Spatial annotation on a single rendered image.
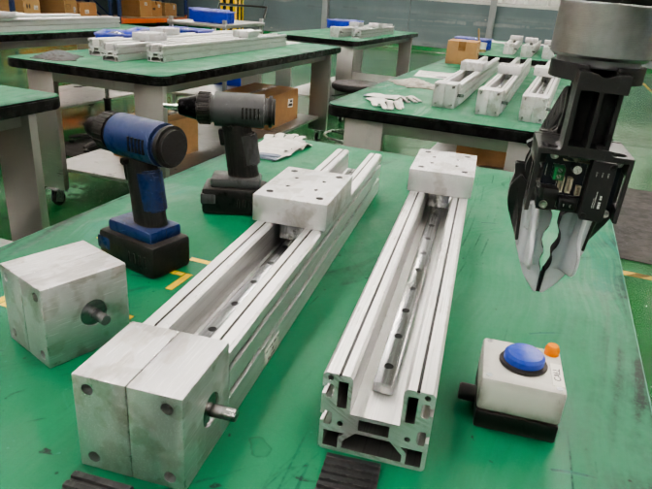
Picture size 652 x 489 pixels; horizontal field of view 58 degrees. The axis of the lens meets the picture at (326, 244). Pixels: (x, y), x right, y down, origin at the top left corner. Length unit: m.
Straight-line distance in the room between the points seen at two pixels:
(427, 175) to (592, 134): 0.57
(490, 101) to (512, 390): 1.88
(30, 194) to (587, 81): 2.13
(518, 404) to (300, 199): 0.40
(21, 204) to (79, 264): 1.74
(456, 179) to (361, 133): 1.41
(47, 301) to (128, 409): 0.20
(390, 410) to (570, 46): 0.34
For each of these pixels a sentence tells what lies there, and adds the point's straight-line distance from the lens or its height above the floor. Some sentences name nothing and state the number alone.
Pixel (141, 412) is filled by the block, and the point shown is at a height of 0.85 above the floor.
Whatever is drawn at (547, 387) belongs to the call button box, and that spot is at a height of 0.84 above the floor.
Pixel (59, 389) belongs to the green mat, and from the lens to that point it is 0.68.
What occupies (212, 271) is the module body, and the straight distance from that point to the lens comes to 0.71.
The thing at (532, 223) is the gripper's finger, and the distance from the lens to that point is 0.55.
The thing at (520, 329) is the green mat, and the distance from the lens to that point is 0.84.
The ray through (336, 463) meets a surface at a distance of 0.57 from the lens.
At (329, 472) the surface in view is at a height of 0.79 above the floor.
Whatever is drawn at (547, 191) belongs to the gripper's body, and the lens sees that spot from 0.51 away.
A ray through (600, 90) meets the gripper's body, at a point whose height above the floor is 1.12.
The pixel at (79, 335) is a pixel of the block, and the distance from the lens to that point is 0.72.
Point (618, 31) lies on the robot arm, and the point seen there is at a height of 1.16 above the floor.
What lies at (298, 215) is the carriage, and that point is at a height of 0.88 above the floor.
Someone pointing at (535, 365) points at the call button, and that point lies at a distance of 0.63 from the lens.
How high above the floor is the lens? 1.17
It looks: 23 degrees down
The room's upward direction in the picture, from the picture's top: 4 degrees clockwise
